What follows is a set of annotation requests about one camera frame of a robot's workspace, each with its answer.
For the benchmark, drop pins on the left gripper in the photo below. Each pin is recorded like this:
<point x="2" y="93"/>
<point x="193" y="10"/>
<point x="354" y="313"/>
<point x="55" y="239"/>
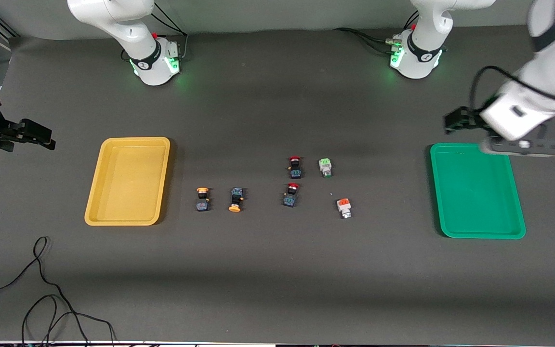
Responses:
<point x="470" y="118"/>

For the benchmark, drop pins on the yellow plastic tray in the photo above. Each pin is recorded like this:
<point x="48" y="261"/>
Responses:
<point x="128" y="183"/>

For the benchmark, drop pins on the red push button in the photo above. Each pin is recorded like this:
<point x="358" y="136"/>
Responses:
<point x="295" y="167"/>
<point x="291" y="195"/>

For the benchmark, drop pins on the green square push button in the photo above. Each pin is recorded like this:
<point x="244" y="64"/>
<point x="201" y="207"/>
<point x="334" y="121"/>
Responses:
<point x="325" y="167"/>

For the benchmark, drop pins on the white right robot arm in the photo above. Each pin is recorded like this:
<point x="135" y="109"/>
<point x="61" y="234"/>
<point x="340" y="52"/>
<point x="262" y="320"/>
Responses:
<point x="128" y="29"/>

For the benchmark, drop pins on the orange square push button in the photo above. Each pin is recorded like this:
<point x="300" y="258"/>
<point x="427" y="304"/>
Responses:
<point x="344" y="207"/>

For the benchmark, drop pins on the small yellow push button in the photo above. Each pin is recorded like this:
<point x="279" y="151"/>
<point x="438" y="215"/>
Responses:
<point x="203" y="200"/>

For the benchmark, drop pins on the dark grey table mat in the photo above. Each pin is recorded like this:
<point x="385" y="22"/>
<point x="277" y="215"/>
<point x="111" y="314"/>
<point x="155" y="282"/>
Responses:
<point x="277" y="289"/>

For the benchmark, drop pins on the grey metal frame rail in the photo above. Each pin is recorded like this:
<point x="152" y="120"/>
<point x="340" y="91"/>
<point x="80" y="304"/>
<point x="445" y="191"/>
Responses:
<point x="8" y="33"/>

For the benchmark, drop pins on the large yellow mushroom button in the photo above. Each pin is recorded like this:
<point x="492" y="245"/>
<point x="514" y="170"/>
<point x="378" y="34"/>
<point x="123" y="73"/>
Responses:
<point x="235" y="200"/>

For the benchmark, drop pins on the green plastic tray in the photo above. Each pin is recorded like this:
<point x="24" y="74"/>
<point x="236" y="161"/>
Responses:
<point x="477" y="193"/>

